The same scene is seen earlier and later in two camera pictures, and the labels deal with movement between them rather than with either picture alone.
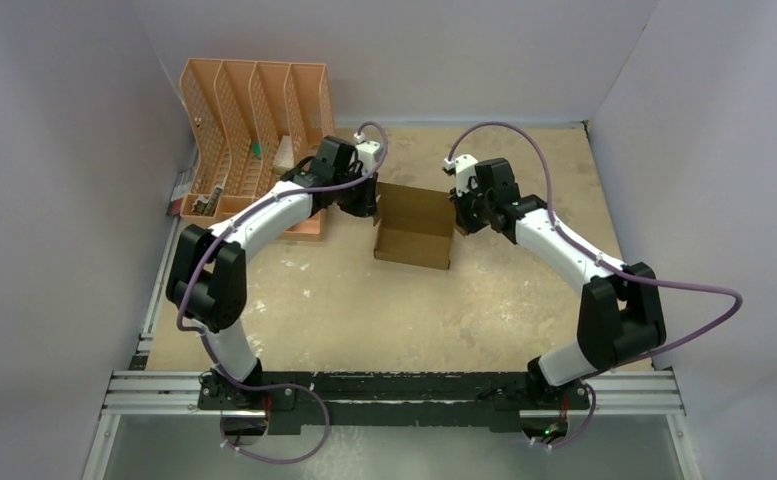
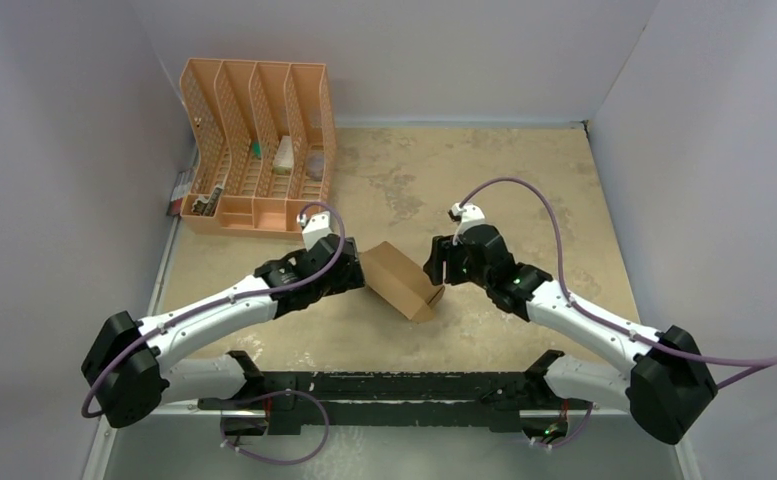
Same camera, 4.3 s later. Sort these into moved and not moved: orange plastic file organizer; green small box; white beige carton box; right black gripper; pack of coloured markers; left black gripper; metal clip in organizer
Moved: right black gripper; left black gripper
Not moved: white beige carton box; green small box; orange plastic file organizer; pack of coloured markers; metal clip in organizer
